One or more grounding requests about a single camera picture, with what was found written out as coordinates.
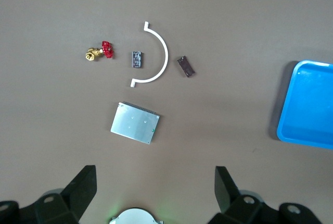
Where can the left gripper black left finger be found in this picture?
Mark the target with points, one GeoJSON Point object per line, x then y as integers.
{"type": "Point", "coordinates": [75, 198]}

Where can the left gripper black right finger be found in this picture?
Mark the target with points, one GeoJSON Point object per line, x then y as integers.
{"type": "Point", "coordinates": [234, 205]}

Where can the dark brown block capacitor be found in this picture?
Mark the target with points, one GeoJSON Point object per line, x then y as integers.
{"type": "Point", "coordinates": [186, 66]}

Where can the black printed block capacitor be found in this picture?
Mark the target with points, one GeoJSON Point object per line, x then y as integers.
{"type": "Point", "coordinates": [137, 59]}

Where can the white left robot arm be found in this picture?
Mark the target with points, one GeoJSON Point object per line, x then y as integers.
{"type": "Point", "coordinates": [136, 217]}

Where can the silver metal power supply box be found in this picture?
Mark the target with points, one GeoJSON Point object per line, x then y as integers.
{"type": "Point", "coordinates": [135, 123]}

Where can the blue plastic tray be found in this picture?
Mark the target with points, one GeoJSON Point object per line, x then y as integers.
{"type": "Point", "coordinates": [309, 104]}

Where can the red valve brass fitting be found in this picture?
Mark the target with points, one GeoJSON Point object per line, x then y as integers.
{"type": "Point", "coordinates": [106, 49]}

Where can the white curved plastic bracket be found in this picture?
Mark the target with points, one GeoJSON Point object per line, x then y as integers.
{"type": "Point", "coordinates": [165, 52]}

